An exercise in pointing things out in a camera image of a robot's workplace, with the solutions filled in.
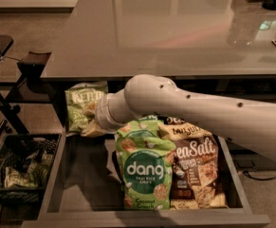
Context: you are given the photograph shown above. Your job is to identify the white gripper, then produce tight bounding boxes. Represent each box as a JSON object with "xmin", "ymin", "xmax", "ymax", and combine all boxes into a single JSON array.
[{"xmin": 81, "ymin": 93, "xmax": 124, "ymax": 138}]

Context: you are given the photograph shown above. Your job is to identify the green jalapeno kettle chip bag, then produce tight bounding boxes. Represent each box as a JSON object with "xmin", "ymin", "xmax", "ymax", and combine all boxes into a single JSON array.
[{"xmin": 64, "ymin": 82, "xmax": 108, "ymax": 134}]

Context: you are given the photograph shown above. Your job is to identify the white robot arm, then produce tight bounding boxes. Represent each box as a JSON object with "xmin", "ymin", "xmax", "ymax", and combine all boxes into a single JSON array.
[{"xmin": 95, "ymin": 74, "xmax": 276, "ymax": 162}]

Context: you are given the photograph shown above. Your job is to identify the middle green dang chip bag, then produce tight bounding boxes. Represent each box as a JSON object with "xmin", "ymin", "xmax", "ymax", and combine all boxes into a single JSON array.
[{"xmin": 116, "ymin": 120, "xmax": 166, "ymax": 153}]

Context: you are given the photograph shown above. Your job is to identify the green dang chip bag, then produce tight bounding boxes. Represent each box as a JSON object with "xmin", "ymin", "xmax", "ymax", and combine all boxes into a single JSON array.
[
  {"xmin": 116, "ymin": 120, "xmax": 166, "ymax": 153},
  {"xmin": 139, "ymin": 115, "xmax": 158, "ymax": 121},
  {"xmin": 117, "ymin": 137, "xmax": 177, "ymax": 211}
]

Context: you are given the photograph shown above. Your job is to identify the front green dang chip bag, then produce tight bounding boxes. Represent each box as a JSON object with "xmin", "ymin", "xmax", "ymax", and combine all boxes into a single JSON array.
[{"xmin": 117, "ymin": 137, "xmax": 177, "ymax": 211}]

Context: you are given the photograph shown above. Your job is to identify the grey open top drawer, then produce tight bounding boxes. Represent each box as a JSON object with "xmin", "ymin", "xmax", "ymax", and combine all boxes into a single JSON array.
[{"xmin": 21, "ymin": 136, "xmax": 269, "ymax": 228}]

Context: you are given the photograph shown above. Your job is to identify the rear green dang chip bag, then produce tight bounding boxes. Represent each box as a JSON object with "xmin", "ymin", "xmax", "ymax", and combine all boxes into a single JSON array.
[{"xmin": 139, "ymin": 115, "xmax": 158, "ymax": 121}]

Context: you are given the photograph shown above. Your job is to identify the rear brown sea salt bag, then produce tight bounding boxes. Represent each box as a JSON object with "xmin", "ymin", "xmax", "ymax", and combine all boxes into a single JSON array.
[{"xmin": 166, "ymin": 117, "xmax": 185, "ymax": 124}]

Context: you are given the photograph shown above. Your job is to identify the brown sea salt bag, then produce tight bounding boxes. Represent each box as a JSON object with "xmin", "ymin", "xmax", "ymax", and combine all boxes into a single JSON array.
[
  {"xmin": 166, "ymin": 117, "xmax": 185, "ymax": 124},
  {"xmin": 159, "ymin": 123, "xmax": 228, "ymax": 210}
]

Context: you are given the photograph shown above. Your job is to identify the green chip bags in crate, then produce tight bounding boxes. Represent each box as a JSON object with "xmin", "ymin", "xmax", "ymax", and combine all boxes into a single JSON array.
[{"xmin": 0, "ymin": 149, "xmax": 54, "ymax": 188}]

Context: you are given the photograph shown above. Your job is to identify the front brown sea salt bag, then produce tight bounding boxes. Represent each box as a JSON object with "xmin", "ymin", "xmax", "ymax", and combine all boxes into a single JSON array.
[{"xmin": 159, "ymin": 123, "xmax": 228, "ymax": 210}]

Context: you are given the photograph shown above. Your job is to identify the black plastic crate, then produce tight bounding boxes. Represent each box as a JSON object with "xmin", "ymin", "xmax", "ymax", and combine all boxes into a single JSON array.
[{"xmin": 0, "ymin": 132, "xmax": 63, "ymax": 205}]

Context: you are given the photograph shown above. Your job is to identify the dark chair with frame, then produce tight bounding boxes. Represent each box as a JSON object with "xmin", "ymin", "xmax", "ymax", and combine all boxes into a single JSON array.
[{"xmin": 0, "ymin": 35, "xmax": 50, "ymax": 135}]

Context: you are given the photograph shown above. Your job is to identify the black cable on floor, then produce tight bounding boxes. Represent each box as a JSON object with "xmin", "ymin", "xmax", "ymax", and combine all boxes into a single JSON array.
[{"xmin": 237, "ymin": 169, "xmax": 276, "ymax": 182}]

